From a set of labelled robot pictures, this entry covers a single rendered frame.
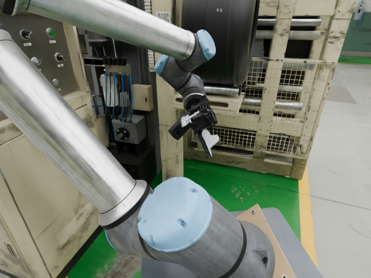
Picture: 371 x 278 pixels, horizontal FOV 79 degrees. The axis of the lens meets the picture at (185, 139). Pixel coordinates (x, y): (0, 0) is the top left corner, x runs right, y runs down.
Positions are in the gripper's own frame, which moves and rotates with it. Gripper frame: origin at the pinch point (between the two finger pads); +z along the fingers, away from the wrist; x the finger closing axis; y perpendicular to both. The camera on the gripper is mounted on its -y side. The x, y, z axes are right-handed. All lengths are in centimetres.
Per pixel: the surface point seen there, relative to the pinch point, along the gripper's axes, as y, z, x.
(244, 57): 26, -46, 8
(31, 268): -98, 5, 14
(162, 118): -32, -69, 24
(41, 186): -71, -15, -8
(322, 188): 34, -58, 151
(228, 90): 12, -52, 21
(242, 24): 31, -46, -5
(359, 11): 460, -774, 457
